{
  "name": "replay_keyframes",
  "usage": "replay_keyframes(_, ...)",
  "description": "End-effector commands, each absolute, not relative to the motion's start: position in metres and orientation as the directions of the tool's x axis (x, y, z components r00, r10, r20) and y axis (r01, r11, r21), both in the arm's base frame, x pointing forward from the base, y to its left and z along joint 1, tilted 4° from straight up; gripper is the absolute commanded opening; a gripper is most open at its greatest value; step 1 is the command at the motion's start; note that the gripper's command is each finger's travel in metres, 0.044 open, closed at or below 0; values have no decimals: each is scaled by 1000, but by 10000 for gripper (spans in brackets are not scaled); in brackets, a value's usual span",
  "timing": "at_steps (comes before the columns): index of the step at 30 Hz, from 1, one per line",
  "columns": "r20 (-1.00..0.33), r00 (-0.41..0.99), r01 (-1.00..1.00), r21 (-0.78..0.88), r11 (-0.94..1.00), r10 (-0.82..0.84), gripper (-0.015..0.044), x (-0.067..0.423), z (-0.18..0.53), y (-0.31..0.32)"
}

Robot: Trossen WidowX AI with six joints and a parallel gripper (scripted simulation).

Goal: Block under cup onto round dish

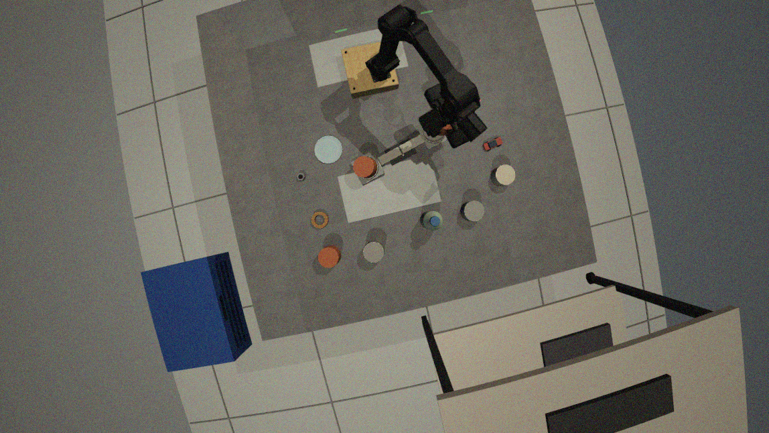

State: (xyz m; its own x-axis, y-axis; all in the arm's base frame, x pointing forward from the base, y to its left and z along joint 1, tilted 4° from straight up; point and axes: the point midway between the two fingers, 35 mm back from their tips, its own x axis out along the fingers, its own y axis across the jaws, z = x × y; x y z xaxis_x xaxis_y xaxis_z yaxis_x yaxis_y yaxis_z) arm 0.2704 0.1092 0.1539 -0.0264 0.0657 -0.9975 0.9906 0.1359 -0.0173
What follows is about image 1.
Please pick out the cream balance beam with square pans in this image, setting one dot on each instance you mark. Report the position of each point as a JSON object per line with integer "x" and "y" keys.
{"x": 402, "y": 151}

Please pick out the tan ring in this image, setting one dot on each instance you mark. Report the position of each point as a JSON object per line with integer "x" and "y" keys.
{"x": 313, "y": 220}

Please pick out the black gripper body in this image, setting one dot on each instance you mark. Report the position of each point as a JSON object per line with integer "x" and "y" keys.
{"x": 456, "y": 137}

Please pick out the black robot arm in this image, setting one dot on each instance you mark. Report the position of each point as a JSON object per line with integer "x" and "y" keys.
{"x": 458, "y": 91}

